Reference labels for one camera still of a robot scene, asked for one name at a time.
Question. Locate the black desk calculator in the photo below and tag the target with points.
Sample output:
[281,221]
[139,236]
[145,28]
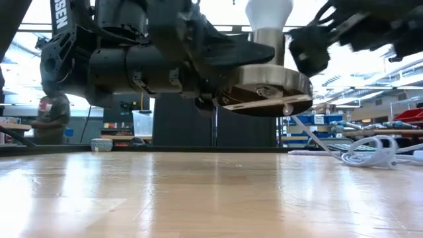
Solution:
[333,147]

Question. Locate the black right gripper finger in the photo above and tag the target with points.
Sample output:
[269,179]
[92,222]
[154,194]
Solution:
[310,49]

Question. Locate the person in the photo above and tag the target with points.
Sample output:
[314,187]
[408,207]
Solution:
[51,115]

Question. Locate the clear plastic container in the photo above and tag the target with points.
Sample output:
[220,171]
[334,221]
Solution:
[142,124]

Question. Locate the blue storage bins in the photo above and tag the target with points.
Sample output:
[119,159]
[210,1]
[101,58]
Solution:
[327,119]

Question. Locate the wooden workbench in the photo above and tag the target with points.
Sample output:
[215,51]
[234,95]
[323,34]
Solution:
[396,132]

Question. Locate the wooden table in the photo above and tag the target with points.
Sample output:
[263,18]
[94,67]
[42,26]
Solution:
[13,126]

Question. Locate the black ceiling fixture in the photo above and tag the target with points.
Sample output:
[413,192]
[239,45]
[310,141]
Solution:
[396,60]

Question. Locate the red storage bin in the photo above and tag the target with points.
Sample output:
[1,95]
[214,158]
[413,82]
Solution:
[411,116]

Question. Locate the black partition panel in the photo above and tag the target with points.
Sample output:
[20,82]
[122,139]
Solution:
[185,129]

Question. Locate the small grey round bowl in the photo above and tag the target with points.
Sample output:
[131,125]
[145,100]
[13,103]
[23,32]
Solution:
[101,145]

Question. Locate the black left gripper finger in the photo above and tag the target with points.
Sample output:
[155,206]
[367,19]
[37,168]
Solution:
[241,53]

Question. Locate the brass lamp base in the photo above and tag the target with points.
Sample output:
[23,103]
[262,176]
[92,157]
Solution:
[271,77]

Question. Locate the white light bulb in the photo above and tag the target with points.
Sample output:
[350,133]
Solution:
[269,13]

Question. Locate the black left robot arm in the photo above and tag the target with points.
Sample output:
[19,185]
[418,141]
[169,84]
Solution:
[66,66]

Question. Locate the lilac pen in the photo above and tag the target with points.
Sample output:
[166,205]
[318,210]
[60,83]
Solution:
[307,152]

